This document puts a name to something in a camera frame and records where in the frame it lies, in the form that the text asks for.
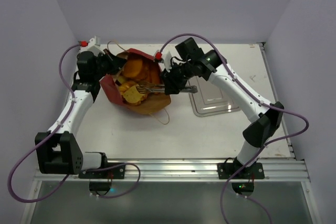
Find round orange fake bun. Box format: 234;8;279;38
122;58;143;78

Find steel tray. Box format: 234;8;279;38
188;77;240;117

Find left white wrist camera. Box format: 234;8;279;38
79;36;103;55

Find red paper bag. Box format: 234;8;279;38
100;48;171;118

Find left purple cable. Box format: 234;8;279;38
8;40;89;204

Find seeded fake bread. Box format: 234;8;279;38
122;84;148;105

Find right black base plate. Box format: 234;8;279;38
217;162;265;180

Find long orange fake baguette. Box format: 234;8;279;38
140;62;161;84

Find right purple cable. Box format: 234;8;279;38
157;34;310;224

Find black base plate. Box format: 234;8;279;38
217;162;265;180
78;163;126;180

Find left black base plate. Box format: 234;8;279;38
78;163;126;180

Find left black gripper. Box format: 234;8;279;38
92;49;127;80

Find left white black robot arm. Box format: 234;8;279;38
35;49;126;178

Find steel tongs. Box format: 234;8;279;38
136;82;198;95

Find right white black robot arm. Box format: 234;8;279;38
155;38;284;178

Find purple cable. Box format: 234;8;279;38
8;40;89;204
157;34;310;224

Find aluminium rail frame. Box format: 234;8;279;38
34;157;313;183

